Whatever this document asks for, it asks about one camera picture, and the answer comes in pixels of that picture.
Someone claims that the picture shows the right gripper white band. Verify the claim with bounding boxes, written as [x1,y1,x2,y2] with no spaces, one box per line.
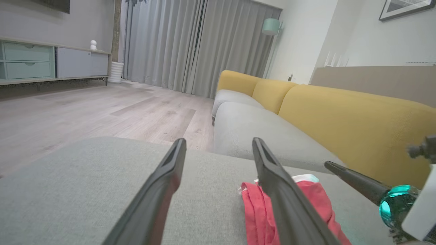
[324,161,436,244]

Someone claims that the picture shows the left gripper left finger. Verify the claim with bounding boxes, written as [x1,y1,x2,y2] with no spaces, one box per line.
[102,137,187,245]

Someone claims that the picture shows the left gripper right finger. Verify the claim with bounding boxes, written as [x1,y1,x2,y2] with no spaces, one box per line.
[252,137,342,245]

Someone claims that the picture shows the red shorts white stripe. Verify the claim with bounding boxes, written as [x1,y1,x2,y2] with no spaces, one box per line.
[238,174,352,245]

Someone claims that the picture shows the yellow sofa backrest cushion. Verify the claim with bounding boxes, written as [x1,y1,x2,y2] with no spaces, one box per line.
[278,84,436,190]
[251,79,299,115]
[217,70,263,97]

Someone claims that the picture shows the grey fabric ottoman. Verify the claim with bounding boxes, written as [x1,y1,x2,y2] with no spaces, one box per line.
[0,136,395,245]

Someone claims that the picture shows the grey sofa seat cushion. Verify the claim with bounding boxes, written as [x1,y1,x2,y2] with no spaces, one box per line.
[212,89,265,118]
[213,101,347,175]

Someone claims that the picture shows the beige low partition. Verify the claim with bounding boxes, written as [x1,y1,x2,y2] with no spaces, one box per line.
[309,65,436,108]

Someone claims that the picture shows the white ribbed floor vase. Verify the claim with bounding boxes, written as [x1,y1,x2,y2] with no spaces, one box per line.
[108,61,124,84]

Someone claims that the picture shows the white and green TV cabinet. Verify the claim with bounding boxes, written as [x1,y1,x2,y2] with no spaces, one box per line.
[0,37,112,92]

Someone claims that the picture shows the grey curtain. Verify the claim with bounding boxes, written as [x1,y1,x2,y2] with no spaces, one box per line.
[121,0,283,100]

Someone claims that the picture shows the mint floor lamp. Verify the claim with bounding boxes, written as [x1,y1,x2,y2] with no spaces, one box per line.
[261,18,284,80]

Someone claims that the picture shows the black framed wall picture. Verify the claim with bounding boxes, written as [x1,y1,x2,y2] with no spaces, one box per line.
[378,0,436,22]

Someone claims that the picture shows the wall-mounted black television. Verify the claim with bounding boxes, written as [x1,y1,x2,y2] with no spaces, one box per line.
[32,0,71,14]

